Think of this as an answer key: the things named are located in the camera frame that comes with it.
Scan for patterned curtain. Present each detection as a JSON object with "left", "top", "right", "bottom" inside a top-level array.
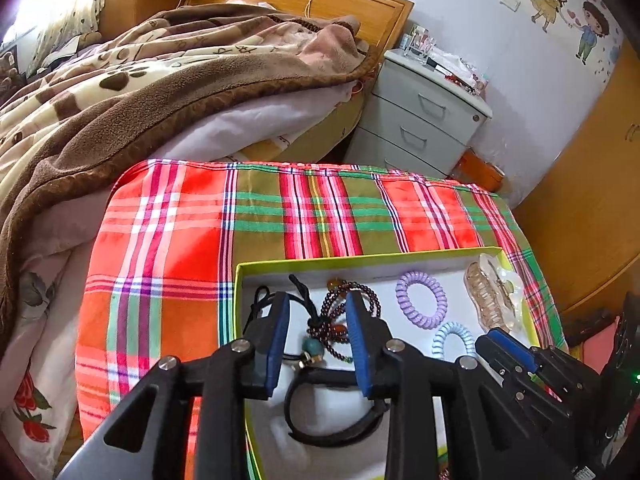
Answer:
[{"left": 27, "top": 0, "right": 107, "bottom": 63}]

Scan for packets on nightstand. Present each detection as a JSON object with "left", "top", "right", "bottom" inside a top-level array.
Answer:
[{"left": 431, "top": 47, "right": 490, "bottom": 96}]

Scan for orange box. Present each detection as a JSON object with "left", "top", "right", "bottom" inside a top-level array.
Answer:
[{"left": 456, "top": 149, "right": 505, "bottom": 192}]

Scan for yellow cardboard box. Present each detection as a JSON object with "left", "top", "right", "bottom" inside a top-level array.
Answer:
[{"left": 232, "top": 246, "right": 543, "bottom": 480}]

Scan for wooden wardrobe door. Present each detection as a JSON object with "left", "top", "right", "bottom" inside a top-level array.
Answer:
[{"left": 509, "top": 35, "right": 640, "bottom": 317}]

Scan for clear acrylic organizer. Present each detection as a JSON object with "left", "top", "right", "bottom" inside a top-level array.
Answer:
[{"left": 399, "top": 24, "right": 437, "bottom": 64}]

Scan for dark red bead bracelet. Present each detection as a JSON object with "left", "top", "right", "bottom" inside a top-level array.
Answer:
[{"left": 306, "top": 279, "right": 384, "bottom": 364}]

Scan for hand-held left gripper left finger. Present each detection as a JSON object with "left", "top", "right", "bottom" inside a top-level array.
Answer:
[{"left": 55, "top": 291, "right": 293, "bottom": 480}]

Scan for black cord teal bead necklace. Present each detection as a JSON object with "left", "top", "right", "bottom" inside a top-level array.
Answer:
[{"left": 244, "top": 273, "right": 328, "bottom": 373}]

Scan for red green plaid cloth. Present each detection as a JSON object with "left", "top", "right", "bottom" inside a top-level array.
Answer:
[{"left": 75, "top": 158, "right": 569, "bottom": 480}]

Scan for black strap bracelet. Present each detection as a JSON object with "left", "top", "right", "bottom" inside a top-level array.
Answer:
[{"left": 283, "top": 364, "right": 397, "bottom": 448}]

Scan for cartoon children wall sticker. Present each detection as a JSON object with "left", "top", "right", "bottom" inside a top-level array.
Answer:
[{"left": 501, "top": 0, "right": 617, "bottom": 67}]

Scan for floral bed sheet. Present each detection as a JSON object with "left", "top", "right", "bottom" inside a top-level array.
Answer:
[{"left": 0, "top": 247, "right": 103, "bottom": 463}]

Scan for grey nightstand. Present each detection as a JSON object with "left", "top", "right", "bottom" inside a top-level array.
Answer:
[{"left": 344, "top": 48, "right": 494, "bottom": 181}]

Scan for purple coil hair tie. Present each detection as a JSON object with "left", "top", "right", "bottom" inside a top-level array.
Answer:
[{"left": 394, "top": 270, "right": 448, "bottom": 330}]

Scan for light blue coil hair tie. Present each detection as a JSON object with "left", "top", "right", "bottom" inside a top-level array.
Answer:
[{"left": 431, "top": 321, "right": 477, "bottom": 362}]

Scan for brown paw print blanket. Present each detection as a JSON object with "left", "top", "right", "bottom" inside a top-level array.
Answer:
[{"left": 0, "top": 2, "right": 379, "bottom": 357}]

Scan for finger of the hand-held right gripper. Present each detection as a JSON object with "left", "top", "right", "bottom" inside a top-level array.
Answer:
[
  {"left": 474, "top": 334, "right": 574, "bottom": 442},
  {"left": 486, "top": 328, "right": 602, "bottom": 402}
]

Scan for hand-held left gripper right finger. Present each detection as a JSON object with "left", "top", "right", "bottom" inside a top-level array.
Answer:
[{"left": 345, "top": 290, "right": 576, "bottom": 480}]

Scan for wooden headboard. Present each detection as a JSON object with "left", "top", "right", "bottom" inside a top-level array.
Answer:
[{"left": 179, "top": 0, "right": 415, "bottom": 54}]

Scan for clear amber hair claw clip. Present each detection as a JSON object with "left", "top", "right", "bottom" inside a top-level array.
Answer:
[{"left": 464, "top": 254, "right": 527, "bottom": 337}]

